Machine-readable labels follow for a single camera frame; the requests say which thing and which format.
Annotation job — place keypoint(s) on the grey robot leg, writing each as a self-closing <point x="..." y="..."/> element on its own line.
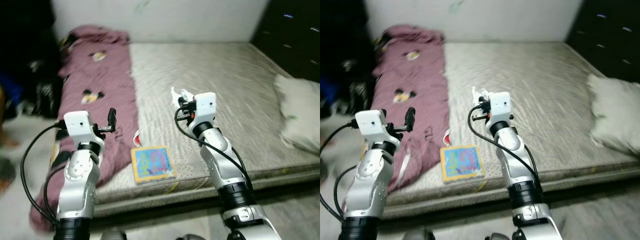
<point x="419" y="235"/>
<point x="187" y="236"/>
<point x="497" y="236"/>
<point x="112" y="234"/>

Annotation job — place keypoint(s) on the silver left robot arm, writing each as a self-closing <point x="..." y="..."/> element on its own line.
<point x="367" y="185"/>
<point x="80" y="185"/>

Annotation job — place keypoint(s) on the grey right robot leg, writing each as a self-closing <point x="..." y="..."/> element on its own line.
<point x="187" y="236"/>
<point x="497" y="236"/>

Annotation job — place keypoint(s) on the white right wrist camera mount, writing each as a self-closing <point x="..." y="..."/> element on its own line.
<point x="501" y="105"/>
<point x="206" y="106"/>

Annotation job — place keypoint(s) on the black white patterned bag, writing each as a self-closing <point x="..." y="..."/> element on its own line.
<point x="45" y="90"/>
<point x="357" y="87"/>

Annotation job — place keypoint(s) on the blue bag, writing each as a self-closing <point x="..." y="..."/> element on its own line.
<point x="325" y="91"/>
<point x="10" y="90"/>

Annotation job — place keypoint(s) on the white quilted mattress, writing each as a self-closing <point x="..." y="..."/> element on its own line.
<point x="225" y="85"/>
<point x="530" y="85"/>

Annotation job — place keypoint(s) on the white pillow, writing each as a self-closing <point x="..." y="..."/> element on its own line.
<point x="300" y="110"/>
<point x="615" y="110"/>

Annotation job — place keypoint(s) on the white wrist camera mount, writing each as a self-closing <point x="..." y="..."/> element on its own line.
<point x="372" y="124"/>
<point x="206" y="106"/>
<point x="501" y="105"/>
<point x="80" y="125"/>

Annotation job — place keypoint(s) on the dark tufted headboard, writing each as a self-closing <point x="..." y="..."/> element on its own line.
<point x="605" y="30"/>
<point x="290" y="30"/>

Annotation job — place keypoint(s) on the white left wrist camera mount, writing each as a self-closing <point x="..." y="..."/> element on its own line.
<point x="80" y="125"/>
<point x="372" y="124"/>

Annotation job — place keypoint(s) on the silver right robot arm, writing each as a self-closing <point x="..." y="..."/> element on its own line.
<point x="220" y="165"/>
<point x="517" y="165"/>

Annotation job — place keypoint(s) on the colourful children's book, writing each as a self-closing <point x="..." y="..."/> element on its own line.
<point x="462" y="162"/>
<point x="152" y="164"/>

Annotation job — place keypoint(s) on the small white object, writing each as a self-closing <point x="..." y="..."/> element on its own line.
<point x="482" y="94"/>
<point x="182" y="95"/>

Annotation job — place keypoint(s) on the grey left robot leg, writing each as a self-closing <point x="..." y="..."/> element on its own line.
<point x="419" y="235"/>
<point x="112" y="234"/>

